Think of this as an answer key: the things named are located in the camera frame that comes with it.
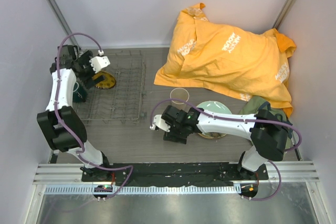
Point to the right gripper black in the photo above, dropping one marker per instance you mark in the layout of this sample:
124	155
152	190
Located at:
172	136

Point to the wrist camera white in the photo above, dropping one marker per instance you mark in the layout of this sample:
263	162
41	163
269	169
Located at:
99	62
159	123

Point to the yellow patterned plate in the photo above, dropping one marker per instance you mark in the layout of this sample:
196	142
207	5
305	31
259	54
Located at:
108	83

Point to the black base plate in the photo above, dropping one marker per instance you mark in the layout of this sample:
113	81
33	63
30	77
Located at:
208	174

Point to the dark green mug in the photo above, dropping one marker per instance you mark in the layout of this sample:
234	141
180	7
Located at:
79	94

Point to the olive green cloth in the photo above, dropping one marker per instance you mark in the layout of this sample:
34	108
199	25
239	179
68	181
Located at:
257	103

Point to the yellow Mickey Mouse shirt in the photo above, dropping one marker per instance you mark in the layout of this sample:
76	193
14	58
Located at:
228	60

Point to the light green flower plate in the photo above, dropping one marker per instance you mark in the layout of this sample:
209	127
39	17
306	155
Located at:
214	106

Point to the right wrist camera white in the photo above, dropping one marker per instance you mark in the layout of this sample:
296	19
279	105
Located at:
159	123

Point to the slotted cable duct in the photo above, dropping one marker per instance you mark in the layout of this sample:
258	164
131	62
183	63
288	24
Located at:
105	190

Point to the beige tall cup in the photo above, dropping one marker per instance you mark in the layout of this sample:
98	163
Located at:
179	94

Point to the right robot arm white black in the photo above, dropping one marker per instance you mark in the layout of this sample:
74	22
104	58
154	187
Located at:
267	134

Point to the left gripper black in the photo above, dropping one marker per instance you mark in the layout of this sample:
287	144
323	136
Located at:
88	82

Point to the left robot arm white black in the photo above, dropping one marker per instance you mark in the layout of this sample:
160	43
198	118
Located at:
73	72

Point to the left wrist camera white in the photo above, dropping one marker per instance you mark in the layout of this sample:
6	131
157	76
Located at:
99	62

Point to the wire dish rack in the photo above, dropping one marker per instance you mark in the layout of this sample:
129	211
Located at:
122	102

